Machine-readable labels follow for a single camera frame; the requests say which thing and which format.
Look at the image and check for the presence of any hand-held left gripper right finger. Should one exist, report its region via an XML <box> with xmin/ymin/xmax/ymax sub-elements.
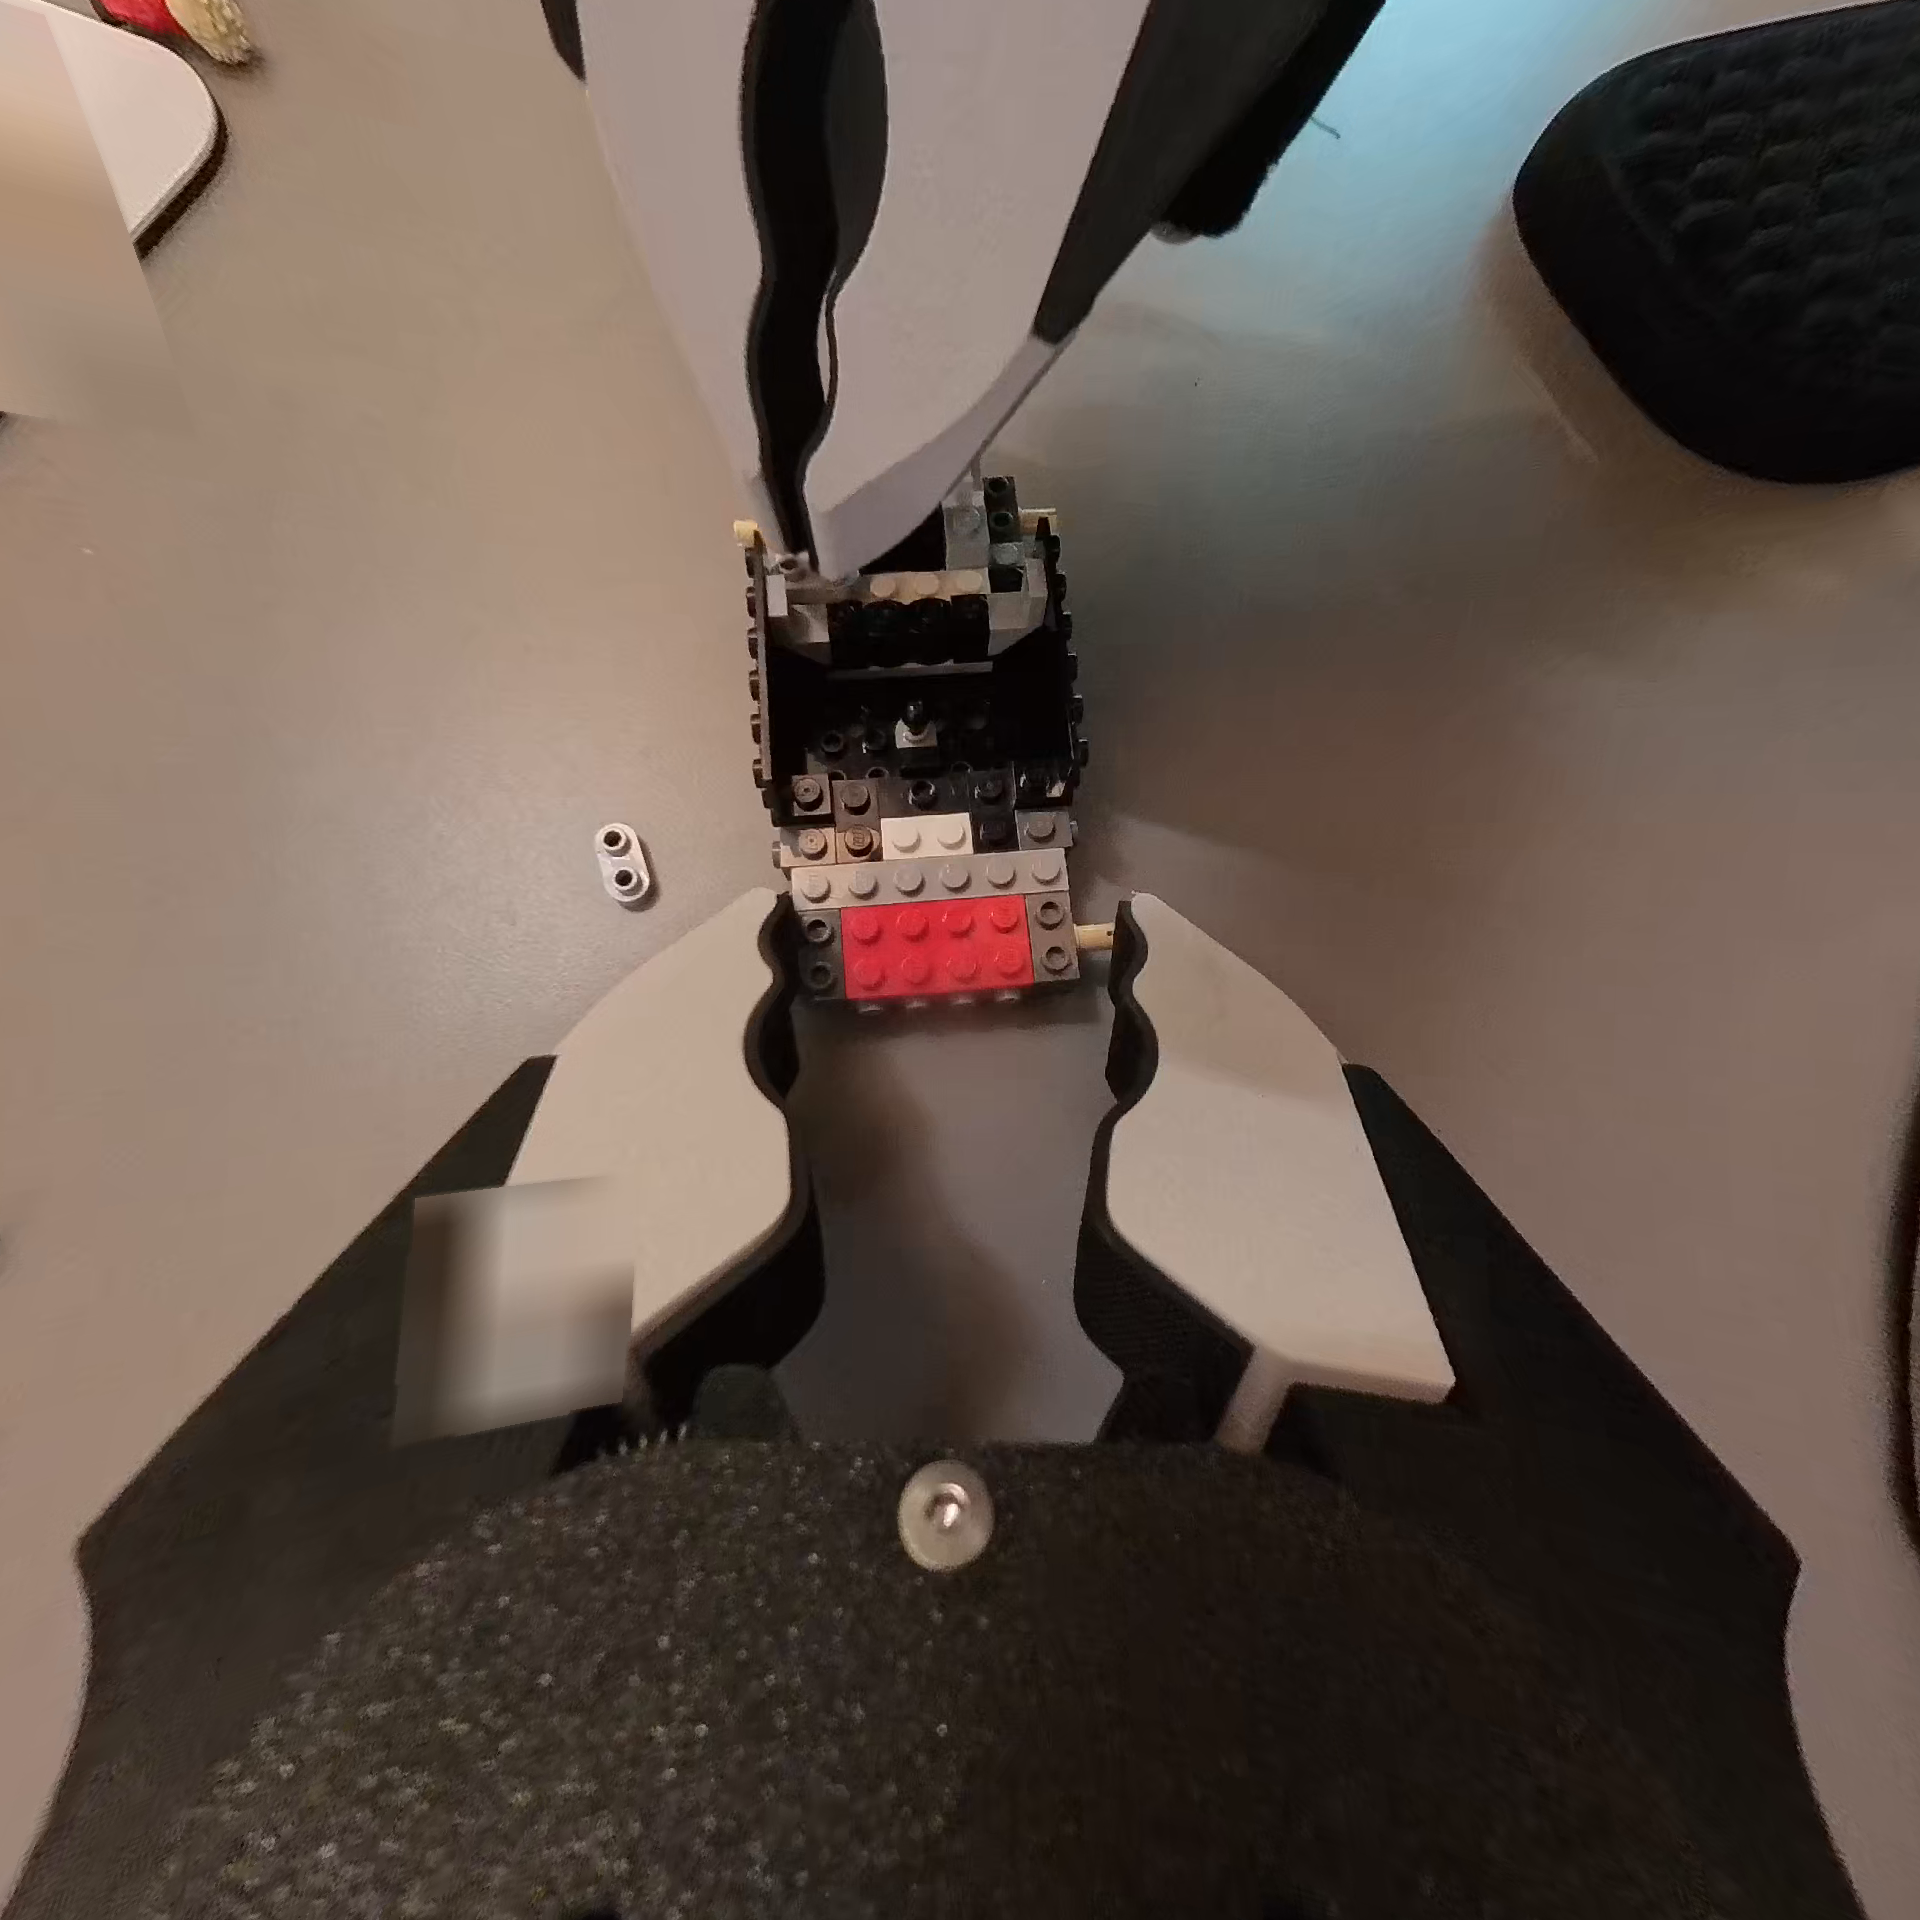
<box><xmin>1076</xmin><ymin>891</ymin><xmax>1458</xmax><ymax>1450</ymax></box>

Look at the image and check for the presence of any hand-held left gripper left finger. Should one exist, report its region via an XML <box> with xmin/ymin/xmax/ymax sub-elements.
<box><xmin>515</xmin><ymin>891</ymin><xmax>830</xmax><ymax>1366</ymax></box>

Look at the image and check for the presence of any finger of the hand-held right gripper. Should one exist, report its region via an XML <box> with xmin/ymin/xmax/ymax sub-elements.
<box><xmin>576</xmin><ymin>0</ymin><xmax>890</xmax><ymax>572</ymax></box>
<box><xmin>809</xmin><ymin>0</ymin><xmax>1158</xmax><ymax>582</ymax></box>

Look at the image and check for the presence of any toy brick car model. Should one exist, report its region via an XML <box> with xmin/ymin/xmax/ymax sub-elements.
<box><xmin>732</xmin><ymin>475</ymin><xmax>1123</xmax><ymax>1029</ymax></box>

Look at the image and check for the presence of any person's right forearm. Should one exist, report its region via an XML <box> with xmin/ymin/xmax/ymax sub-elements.
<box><xmin>1179</xmin><ymin>0</ymin><xmax>1920</xmax><ymax>486</ymax></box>

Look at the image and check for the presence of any book stand with white base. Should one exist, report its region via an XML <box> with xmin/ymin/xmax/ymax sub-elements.
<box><xmin>0</xmin><ymin>0</ymin><xmax>229</xmax><ymax>248</ymax></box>

